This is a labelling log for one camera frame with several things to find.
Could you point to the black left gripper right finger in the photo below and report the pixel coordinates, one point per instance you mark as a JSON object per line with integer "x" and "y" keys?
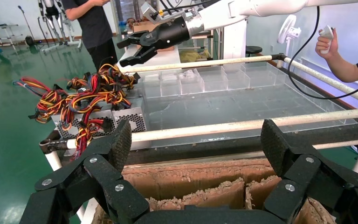
{"x": 296, "y": 173}

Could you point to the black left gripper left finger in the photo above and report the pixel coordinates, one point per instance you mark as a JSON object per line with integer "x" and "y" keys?
{"x": 105, "y": 176}

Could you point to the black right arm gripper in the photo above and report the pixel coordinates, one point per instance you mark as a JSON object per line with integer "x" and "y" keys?
{"x": 169, "y": 32}

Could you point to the white handheld controller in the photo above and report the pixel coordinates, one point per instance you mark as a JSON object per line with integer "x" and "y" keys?
{"x": 327, "y": 32}

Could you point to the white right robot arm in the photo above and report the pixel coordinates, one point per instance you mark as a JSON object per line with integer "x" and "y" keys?
{"x": 259, "y": 7}

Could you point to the bare operator hand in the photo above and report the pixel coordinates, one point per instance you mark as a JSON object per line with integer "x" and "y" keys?
{"x": 330, "y": 49}

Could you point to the closed brown cardboard box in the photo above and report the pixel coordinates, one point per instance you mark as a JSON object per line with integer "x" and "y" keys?
{"x": 139, "y": 27}

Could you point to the standing person in black clothes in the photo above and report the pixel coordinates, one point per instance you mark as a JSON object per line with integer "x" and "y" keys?
{"x": 95, "y": 28}

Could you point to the yellow cloth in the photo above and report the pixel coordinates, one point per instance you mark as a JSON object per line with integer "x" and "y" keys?
{"x": 191, "y": 56}

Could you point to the clear plastic bag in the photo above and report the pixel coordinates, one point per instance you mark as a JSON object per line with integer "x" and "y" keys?
{"x": 189, "y": 74}

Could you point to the wide silver perforated power supply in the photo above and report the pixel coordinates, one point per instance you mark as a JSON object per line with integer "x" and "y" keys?
{"x": 69, "y": 131}

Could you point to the narrow silver perforated power supply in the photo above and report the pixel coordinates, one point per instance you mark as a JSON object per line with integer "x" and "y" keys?
{"x": 129, "y": 122}

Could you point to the white pipe shelf rack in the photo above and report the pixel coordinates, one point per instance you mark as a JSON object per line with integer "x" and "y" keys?
{"x": 208, "y": 43}

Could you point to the clear acrylic divided tray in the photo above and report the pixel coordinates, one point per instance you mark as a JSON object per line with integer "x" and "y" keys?
{"x": 244, "y": 102}

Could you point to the open brown cardboard divider box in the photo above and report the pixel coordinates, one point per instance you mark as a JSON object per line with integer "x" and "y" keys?
{"x": 197, "y": 179}

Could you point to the white column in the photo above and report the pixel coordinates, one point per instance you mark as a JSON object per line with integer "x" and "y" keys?
{"x": 234, "y": 40}

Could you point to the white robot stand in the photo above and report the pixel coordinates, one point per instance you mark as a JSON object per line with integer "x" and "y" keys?
{"x": 51, "y": 9}

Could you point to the black object on floor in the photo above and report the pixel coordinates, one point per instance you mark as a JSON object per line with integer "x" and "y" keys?
{"x": 29, "y": 40}

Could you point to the black round stool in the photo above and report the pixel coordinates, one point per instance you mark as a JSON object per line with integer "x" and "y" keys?
{"x": 253, "y": 49}

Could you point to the black microphone stand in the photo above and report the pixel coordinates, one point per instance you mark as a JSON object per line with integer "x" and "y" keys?
{"x": 19, "y": 7}

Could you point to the white standing fan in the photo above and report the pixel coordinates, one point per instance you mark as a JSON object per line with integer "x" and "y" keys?
{"x": 285, "y": 29}

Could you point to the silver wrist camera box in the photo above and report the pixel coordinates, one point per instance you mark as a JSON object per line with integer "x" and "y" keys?
{"x": 149, "y": 10}

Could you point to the small white frame cart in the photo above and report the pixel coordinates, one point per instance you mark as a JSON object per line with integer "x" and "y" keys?
{"x": 4, "y": 26}

